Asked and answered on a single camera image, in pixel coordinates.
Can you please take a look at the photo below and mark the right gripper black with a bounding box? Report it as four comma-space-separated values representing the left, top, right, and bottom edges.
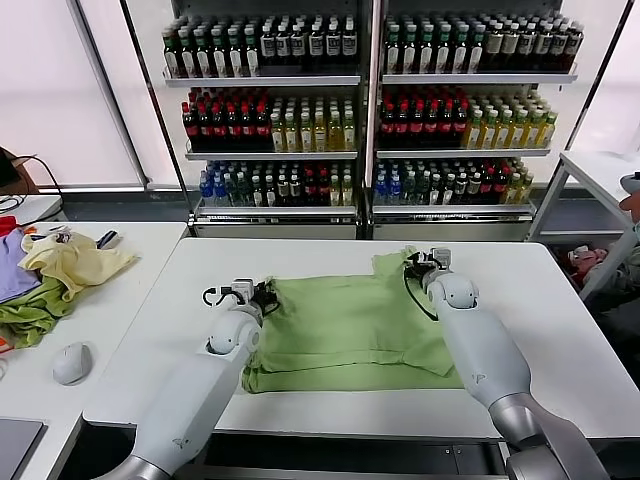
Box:
404, 249, 441, 284

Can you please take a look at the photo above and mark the green-capped dark bottle white label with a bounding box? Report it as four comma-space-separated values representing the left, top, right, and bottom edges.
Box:
212, 26, 229, 78
180, 27, 198, 78
165, 28, 182, 78
434, 26, 452, 74
418, 26, 435, 74
451, 25, 469, 74
401, 26, 419, 74
196, 27, 213, 78
468, 25, 485, 74
244, 25, 261, 78
228, 26, 245, 78
385, 27, 402, 74

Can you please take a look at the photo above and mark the red-capped cola bottle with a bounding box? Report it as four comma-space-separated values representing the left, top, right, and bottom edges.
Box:
211, 104, 227, 152
197, 104, 213, 152
225, 104, 241, 152
182, 102, 199, 151
240, 104, 256, 152
380, 103, 397, 150
439, 101, 455, 150
454, 101, 469, 150
254, 104, 271, 152
395, 102, 412, 150
410, 102, 426, 150
424, 101, 441, 150

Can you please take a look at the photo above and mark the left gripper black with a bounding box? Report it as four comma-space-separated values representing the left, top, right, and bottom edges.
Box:
248, 278, 282, 315

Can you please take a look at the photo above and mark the dark bottle beige label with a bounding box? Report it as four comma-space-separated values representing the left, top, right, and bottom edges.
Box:
484, 23, 503, 72
536, 23, 553, 73
552, 23, 570, 73
518, 23, 537, 72
568, 22, 585, 73
501, 23, 520, 72

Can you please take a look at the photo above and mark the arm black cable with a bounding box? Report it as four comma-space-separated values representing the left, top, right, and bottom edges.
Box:
402, 267, 440, 321
201, 285, 236, 308

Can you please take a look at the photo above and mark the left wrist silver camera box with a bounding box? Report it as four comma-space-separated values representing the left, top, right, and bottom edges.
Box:
229, 277, 257, 305

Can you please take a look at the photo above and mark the person hand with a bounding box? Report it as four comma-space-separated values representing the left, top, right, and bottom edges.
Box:
618, 195, 640, 224

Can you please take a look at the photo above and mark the small printed white cloth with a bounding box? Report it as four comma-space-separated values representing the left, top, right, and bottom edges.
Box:
48, 224, 76, 246

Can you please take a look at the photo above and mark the white metal table frame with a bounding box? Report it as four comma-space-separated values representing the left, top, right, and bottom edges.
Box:
527, 149, 640, 301

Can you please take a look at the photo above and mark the pale yellow garment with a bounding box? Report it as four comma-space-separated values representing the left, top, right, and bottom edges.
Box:
18, 232, 141, 303

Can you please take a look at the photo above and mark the gray laptop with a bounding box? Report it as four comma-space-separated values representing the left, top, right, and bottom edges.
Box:
0, 418, 47, 480

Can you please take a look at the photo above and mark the light green t-shirt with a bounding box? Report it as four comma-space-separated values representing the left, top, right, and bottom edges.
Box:
241, 244, 467, 396

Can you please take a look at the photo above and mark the gray cloth heap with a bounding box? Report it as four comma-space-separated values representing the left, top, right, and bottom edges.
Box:
587, 243, 640, 321

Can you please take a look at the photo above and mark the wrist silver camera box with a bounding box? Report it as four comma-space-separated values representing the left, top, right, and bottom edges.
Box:
428, 245, 455, 272
229, 277, 257, 305

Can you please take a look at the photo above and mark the brown cardboard box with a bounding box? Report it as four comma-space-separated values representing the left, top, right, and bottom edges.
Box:
0, 146, 40, 195

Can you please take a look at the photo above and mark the dark bottle square white label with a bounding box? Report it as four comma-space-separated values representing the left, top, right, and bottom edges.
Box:
308, 20, 326, 66
325, 19, 343, 66
261, 22, 279, 66
292, 21, 309, 66
342, 17, 359, 66
276, 21, 293, 66

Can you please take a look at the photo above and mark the gray slanted pole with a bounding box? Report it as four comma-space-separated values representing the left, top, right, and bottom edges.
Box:
67, 0, 152, 186

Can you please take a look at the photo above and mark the metal drink shelf rack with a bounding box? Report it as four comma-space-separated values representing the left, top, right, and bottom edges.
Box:
372, 0, 584, 243
162, 0, 375, 241

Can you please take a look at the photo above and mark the purple garment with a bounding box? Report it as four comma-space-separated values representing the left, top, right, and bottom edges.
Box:
0, 228, 44, 304

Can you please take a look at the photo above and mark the pink plush toy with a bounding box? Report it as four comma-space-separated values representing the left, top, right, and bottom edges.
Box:
568, 244, 610, 276

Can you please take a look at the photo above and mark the white computer mouse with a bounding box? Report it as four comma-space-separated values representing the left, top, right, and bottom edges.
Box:
52, 342, 94, 386

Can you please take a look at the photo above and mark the olive green garment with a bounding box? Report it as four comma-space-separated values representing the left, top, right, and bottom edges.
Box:
0, 275, 76, 350

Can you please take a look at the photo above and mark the black slanted pole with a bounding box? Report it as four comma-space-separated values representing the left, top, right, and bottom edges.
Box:
119, 0, 197, 237
558, 0, 640, 157

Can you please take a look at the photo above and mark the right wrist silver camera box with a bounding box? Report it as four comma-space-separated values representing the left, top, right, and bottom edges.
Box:
428, 245, 455, 272

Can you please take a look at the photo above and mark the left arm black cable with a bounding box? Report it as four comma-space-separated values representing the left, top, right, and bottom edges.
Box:
201, 285, 236, 308

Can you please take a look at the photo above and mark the black flat device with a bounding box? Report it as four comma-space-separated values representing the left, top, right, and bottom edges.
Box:
0, 151, 20, 187

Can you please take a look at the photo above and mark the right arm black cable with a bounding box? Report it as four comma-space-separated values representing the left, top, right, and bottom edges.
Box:
402, 267, 440, 321

